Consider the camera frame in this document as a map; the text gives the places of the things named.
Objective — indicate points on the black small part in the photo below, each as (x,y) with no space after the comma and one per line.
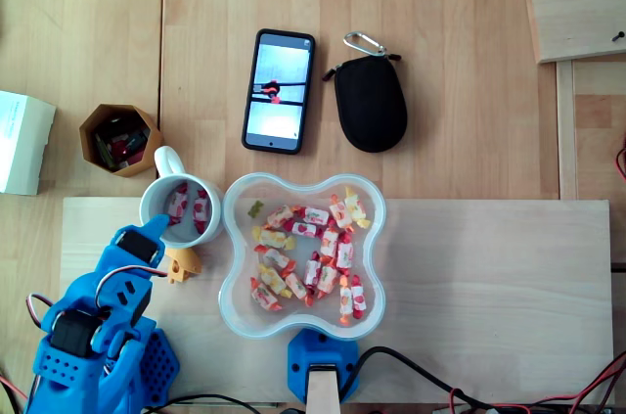
(137,137)

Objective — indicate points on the orange printed plastic part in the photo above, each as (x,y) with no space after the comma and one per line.
(188,262)

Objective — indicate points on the silver carabiner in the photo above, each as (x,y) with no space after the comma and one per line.
(380,50)

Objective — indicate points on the black zip pouch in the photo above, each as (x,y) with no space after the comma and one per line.
(371,105)

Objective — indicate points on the blue 3D-printed robot arm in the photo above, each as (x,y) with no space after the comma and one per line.
(73,301)

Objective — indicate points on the light wooden base board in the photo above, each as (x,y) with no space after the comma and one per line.
(489,287)

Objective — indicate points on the yellow-green gummy bear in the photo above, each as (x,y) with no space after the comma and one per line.
(255,209)

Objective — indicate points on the brown hexagonal printed cup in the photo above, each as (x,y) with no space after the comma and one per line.
(142,167)

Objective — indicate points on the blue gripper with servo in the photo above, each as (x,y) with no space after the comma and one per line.
(137,244)

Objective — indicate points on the black smartphone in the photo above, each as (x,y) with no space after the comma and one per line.
(279,91)

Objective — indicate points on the wooden camera post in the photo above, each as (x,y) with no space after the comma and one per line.
(323,394)

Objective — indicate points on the red-print wrapped candy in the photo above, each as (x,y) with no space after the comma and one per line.
(358,296)
(313,215)
(178,202)
(344,252)
(312,273)
(303,229)

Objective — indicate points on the black screw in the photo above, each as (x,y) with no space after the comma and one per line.
(619,35)

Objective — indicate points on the pink-ended candy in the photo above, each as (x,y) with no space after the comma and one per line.
(201,211)

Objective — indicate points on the white mug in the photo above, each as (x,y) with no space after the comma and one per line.
(182,234)

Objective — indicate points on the green small part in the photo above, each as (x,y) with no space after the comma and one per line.
(101,147)

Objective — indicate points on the blue printed camera mount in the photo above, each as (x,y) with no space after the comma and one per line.
(298,365)

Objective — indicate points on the clear plastic lobed bowl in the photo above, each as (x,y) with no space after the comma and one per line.
(303,323)

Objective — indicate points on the white cardboard box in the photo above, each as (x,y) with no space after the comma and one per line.
(19,140)

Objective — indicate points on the red small part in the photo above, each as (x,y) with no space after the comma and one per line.
(124,150)

